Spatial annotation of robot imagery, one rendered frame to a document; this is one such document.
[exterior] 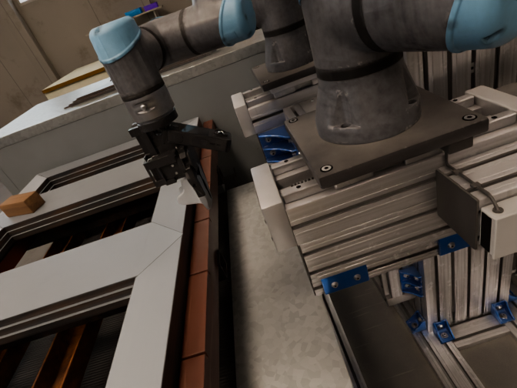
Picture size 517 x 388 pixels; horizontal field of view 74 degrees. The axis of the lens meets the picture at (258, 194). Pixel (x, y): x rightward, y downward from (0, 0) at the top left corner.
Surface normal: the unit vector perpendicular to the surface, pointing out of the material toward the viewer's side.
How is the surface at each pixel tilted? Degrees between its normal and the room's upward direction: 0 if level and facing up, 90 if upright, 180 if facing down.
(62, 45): 90
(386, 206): 90
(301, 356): 0
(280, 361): 0
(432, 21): 105
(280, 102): 90
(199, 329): 0
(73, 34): 90
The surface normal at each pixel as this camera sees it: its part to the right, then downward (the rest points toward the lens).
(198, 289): -0.31, -0.80
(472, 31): -0.50, 0.86
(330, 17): -0.79, 0.51
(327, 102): -0.86, 0.25
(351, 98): -0.46, 0.34
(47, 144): 0.11, 0.52
